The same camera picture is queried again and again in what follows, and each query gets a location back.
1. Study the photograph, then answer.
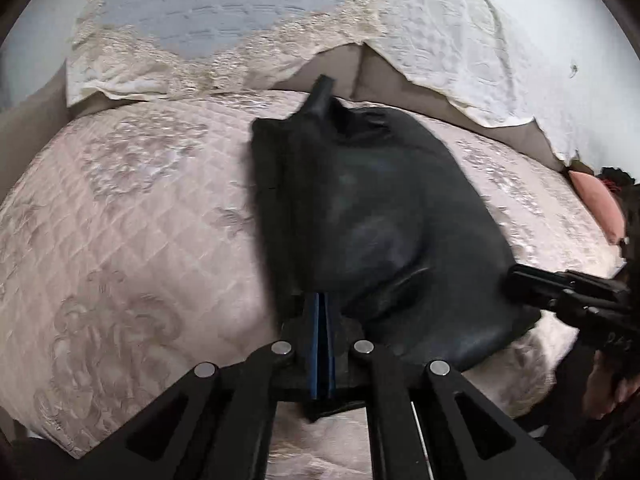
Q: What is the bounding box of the blue lace-edged cover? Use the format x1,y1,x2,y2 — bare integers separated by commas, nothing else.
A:
65,0,383,108

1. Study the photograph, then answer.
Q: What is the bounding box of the person's right hand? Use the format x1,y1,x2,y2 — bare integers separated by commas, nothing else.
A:
584,350,640,422

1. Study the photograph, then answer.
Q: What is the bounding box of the brown sofa backrest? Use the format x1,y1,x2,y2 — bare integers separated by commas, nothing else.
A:
0,42,568,201

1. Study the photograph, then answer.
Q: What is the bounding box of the black shirt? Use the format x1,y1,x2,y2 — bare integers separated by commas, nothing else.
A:
250,75,543,421

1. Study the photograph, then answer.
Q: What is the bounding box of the pink pillow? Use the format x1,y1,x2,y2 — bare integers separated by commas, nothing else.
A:
567,170,626,246

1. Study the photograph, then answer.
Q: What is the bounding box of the beige quilted bedspread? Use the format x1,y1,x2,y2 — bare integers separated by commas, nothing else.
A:
0,90,631,480

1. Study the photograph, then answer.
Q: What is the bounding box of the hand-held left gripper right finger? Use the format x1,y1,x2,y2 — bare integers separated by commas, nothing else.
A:
320,292,576,480

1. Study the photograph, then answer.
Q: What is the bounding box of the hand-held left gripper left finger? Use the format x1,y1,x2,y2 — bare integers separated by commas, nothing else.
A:
87,292,321,480

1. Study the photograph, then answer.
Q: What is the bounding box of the dark fringed cloth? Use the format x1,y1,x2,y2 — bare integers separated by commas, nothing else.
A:
597,166,640,261

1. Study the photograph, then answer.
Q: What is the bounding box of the white lace cover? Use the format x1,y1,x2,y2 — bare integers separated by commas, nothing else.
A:
350,0,581,171

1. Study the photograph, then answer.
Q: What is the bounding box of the person's right forearm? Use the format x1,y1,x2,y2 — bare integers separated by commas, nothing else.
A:
550,400,640,480

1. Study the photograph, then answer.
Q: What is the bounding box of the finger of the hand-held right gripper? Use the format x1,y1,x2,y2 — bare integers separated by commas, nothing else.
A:
504,265,633,311

